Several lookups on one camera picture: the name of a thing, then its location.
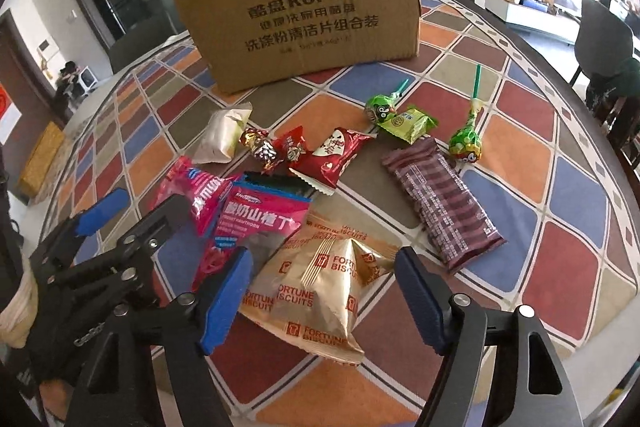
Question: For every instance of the green lollipop long stick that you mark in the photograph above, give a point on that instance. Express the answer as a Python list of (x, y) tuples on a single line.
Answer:
[(466, 144)]

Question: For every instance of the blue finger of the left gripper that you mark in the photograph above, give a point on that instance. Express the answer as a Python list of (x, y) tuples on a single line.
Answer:
[(134, 246), (61, 246)]

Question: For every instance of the brown cardboard box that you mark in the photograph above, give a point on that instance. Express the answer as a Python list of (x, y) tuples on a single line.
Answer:
[(247, 43)]

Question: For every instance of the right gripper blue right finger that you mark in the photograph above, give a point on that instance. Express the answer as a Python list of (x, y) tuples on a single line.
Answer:
[(529, 386)]

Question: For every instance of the yellow green snack packet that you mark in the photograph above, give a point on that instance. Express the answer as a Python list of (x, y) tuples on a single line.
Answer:
[(409, 125)]

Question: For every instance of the dark dining chair right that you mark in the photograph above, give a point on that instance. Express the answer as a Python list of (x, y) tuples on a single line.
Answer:
[(604, 42)]

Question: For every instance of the pink hawthorn snack bag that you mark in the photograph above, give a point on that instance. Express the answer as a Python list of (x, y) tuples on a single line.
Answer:
[(258, 218)]

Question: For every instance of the gold fortune biscuits bag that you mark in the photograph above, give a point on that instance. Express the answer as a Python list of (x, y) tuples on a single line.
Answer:
[(308, 294)]

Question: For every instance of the green lollipop near box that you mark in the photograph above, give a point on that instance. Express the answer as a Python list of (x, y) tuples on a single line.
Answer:
[(381, 106)]

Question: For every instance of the maroon striped snack pack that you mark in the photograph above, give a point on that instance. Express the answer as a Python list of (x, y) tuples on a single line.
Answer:
[(455, 223)]

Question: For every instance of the red paper door poster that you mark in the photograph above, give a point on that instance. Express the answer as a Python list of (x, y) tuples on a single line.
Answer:
[(10, 115)]

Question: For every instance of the red gold wrapped candy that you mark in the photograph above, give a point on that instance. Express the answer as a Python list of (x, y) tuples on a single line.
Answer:
[(261, 147)]

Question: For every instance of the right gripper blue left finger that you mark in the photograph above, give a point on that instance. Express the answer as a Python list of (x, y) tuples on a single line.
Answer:
[(117, 385)]

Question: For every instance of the person left hand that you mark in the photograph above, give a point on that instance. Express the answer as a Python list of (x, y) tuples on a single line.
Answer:
[(18, 317)]

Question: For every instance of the red heart snack pack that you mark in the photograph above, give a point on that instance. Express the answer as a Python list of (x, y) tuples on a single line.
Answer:
[(322, 168)]

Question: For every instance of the dark green snack pack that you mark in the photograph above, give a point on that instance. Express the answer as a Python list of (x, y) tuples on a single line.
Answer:
[(290, 184)]

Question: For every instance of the white cream snack pack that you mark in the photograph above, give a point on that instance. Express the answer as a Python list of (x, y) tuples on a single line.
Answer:
[(222, 134)]

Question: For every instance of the white low tv cabinet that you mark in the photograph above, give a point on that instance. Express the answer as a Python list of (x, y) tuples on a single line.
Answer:
[(521, 17)]

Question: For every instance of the yellow woven basket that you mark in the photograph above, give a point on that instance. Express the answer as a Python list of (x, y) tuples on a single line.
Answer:
[(40, 160)]

